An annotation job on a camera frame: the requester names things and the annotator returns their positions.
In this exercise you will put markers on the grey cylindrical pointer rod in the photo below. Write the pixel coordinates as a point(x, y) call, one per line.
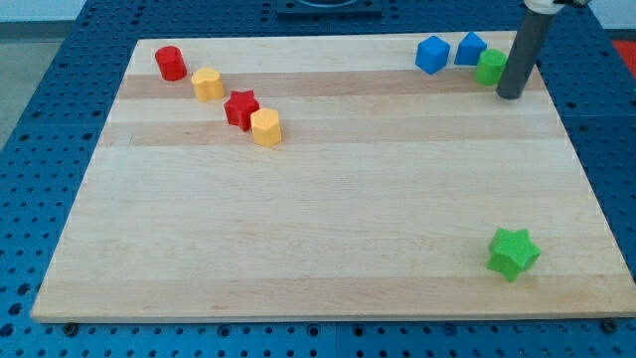
point(523, 54)

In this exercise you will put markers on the red cylinder block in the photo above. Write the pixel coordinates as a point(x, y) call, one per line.
point(171, 63)

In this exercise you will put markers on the yellow heart block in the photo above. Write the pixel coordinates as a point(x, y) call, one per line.
point(208, 84)

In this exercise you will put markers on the wooden board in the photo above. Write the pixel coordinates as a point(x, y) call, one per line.
point(379, 203)

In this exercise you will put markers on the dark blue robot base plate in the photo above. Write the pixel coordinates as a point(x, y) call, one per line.
point(298, 8)

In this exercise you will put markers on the blue pentagon block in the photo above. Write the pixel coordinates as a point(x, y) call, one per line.
point(469, 50)

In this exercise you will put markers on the black bolt left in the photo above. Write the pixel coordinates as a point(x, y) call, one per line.
point(70, 329)

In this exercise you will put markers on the black bolt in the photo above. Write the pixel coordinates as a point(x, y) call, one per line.
point(70, 329)
point(609, 325)

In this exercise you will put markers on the black bolt right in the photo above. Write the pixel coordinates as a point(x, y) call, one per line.
point(609, 325)

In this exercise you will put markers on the red star block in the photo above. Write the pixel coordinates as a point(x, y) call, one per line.
point(240, 107)

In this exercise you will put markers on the blue cube block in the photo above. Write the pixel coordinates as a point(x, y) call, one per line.
point(432, 55)

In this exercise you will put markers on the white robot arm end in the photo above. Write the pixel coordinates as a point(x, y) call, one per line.
point(552, 7)

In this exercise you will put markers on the green cylinder block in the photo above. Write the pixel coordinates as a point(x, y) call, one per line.
point(490, 66)

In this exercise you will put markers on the yellow hexagon block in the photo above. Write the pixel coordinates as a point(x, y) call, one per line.
point(265, 126)

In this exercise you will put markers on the green star block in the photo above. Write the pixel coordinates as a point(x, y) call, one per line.
point(511, 253)

